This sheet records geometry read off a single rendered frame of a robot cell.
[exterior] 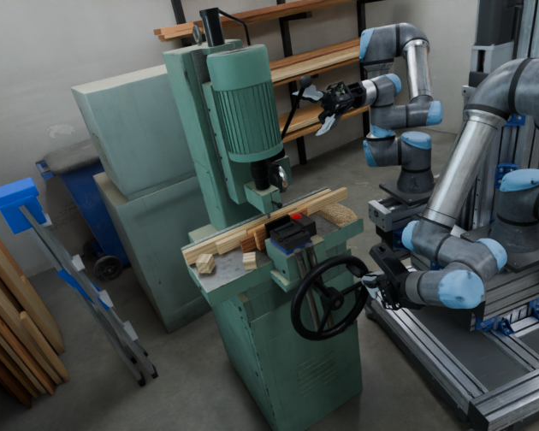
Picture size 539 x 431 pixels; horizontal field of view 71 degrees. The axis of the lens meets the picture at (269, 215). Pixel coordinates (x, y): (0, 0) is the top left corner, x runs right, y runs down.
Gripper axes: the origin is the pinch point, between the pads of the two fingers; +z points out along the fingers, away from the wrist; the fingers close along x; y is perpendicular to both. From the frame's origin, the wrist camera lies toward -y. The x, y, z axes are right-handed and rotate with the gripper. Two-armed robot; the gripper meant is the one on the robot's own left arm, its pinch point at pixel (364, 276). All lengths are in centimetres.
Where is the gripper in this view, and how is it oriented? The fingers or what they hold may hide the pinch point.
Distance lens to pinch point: 111.1
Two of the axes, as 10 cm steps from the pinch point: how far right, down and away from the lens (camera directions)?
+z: -3.3, 1.3, 9.3
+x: 8.6, -3.7, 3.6
